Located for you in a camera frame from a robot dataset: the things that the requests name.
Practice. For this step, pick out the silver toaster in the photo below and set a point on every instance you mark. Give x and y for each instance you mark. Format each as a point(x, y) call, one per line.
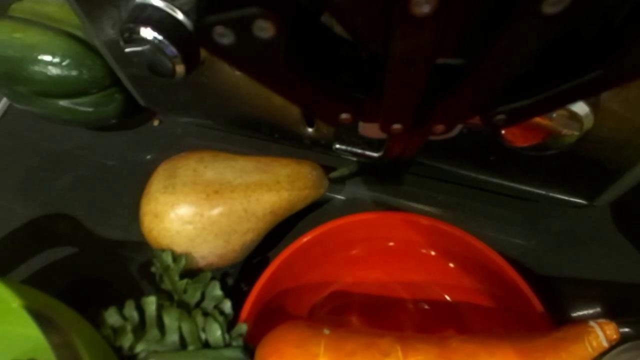
point(538, 191)

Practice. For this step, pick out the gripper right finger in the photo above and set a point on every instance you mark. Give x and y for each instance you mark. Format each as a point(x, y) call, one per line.
point(548, 54)

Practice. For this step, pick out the green bell pepper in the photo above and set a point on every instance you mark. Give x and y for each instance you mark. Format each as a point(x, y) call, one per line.
point(59, 77)

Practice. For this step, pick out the brown pear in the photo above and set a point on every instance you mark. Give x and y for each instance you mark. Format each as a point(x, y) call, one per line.
point(217, 206)

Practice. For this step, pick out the orange carrot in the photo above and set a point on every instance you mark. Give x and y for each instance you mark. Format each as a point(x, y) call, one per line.
point(307, 341)

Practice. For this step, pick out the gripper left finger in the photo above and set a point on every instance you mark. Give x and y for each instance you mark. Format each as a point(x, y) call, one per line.
point(286, 46)

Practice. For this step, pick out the green colander bowl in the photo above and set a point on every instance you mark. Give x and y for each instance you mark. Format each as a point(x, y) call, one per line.
point(38, 327)

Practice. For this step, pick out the green broccoli toy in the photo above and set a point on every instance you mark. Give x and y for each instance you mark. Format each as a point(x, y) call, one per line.
point(187, 314)

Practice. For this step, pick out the red small bowl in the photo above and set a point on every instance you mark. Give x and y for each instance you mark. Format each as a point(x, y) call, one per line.
point(392, 273)

